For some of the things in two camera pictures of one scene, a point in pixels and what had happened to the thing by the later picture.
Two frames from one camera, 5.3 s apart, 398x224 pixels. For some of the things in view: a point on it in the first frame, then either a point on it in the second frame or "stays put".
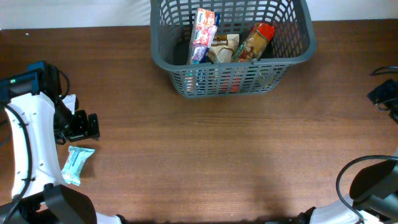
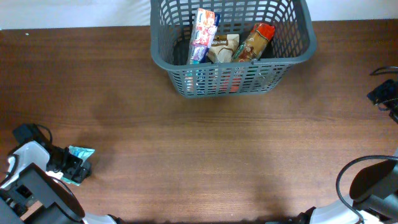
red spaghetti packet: x=255 y=42 stays put
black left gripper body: x=64 y=119 → x=68 y=163
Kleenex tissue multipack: x=205 y=25 stays put
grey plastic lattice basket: x=294 y=40 stays put
